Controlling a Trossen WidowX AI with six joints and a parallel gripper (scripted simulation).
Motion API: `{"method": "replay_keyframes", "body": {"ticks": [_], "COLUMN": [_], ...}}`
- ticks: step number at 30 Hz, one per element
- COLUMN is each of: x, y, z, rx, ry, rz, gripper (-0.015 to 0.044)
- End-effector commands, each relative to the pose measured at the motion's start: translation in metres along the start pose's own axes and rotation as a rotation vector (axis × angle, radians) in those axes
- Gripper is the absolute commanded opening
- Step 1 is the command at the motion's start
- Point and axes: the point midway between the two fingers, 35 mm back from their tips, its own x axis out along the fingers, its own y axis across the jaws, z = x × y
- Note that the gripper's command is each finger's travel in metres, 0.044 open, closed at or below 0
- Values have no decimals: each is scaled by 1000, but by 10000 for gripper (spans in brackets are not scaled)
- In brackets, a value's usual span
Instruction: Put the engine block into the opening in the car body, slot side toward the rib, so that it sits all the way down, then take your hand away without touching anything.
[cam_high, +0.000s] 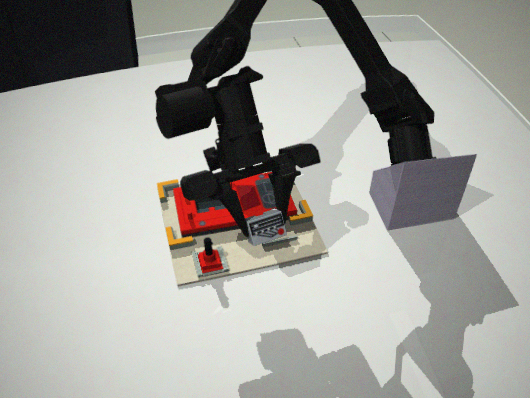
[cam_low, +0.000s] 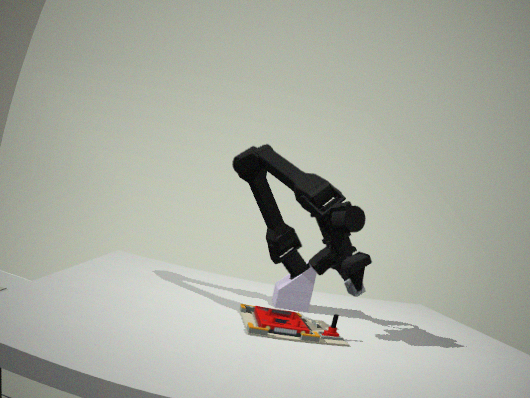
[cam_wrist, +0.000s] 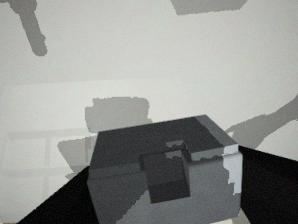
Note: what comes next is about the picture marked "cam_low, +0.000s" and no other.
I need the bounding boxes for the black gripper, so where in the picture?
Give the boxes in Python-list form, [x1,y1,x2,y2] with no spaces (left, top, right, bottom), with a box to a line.
[322,232,372,292]

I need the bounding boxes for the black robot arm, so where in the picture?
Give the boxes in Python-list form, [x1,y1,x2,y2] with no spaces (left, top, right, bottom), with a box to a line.
[232,144,366,280]

